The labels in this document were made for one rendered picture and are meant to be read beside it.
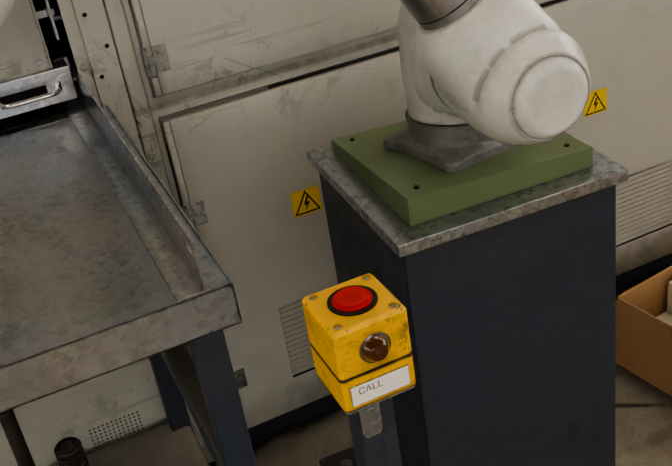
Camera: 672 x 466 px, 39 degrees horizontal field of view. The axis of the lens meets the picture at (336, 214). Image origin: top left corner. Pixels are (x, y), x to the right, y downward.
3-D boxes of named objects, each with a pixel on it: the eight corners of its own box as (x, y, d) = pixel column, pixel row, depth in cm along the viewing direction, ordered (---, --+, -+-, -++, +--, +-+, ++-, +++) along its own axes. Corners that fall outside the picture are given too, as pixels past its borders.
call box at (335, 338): (418, 388, 94) (408, 305, 89) (347, 418, 92) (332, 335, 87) (382, 347, 101) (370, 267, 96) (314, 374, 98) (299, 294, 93)
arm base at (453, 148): (454, 110, 161) (451, 79, 159) (545, 138, 143) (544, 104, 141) (366, 140, 153) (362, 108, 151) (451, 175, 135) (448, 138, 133)
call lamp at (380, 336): (399, 361, 90) (395, 333, 88) (367, 374, 89) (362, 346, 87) (392, 354, 91) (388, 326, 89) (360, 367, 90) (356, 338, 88)
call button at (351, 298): (381, 312, 91) (379, 298, 90) (344, 326, 90) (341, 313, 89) (363, 293, 94) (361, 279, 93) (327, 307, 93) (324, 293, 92)
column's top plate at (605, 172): (499, 102, 170) (499, 92, 169) (629, 180, 138) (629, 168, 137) (307, 160, 160) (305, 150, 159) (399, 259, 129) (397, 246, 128)
